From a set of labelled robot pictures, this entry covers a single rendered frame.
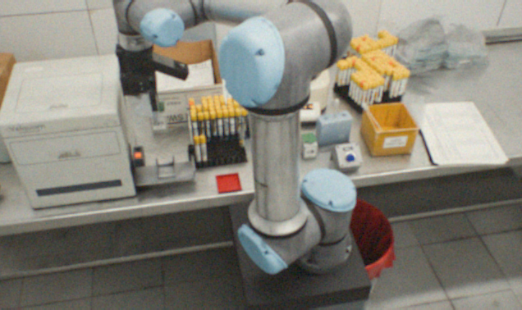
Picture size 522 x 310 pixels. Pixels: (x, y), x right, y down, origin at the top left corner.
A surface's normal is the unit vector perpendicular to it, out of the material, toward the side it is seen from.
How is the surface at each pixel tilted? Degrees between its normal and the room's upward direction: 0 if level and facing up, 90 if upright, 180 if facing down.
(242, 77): 84
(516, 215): 0
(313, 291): 4
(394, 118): 90
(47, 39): 90
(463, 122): 0
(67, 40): 90
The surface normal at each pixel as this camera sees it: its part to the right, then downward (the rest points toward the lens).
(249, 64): -0.76, 0.35
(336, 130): 0.30, 0.65
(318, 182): 0.12, -0.75
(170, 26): 0.64, 0.52
